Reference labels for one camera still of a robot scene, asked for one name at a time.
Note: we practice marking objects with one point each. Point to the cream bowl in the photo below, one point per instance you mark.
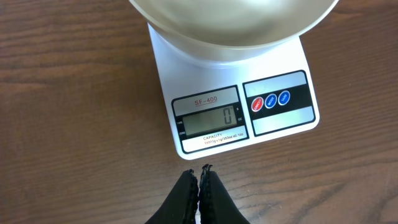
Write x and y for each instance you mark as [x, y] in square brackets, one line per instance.
[231, 30]

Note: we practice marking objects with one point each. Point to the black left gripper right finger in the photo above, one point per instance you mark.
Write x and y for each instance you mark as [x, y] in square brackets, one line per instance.
[215, 204]

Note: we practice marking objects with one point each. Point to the white digital kitchen scale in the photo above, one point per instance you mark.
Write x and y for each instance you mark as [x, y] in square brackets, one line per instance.
[215, 107]

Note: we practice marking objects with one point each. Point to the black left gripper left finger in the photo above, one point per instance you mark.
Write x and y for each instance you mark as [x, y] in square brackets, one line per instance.
[181, 204]

